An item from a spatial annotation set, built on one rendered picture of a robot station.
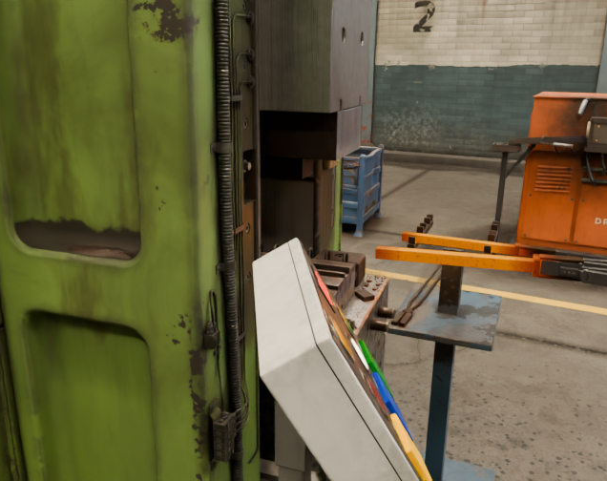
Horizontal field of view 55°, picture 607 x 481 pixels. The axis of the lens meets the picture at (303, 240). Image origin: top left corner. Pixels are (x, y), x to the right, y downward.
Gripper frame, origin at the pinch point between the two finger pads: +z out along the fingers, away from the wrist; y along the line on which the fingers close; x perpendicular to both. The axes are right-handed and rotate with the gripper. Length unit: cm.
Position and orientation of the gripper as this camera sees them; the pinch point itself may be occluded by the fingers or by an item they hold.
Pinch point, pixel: (558, 266)
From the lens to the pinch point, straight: 128.9
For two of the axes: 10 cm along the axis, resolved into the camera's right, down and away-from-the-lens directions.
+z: -9.4, -1.2, 3.1
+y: 3.3, -2.7, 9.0
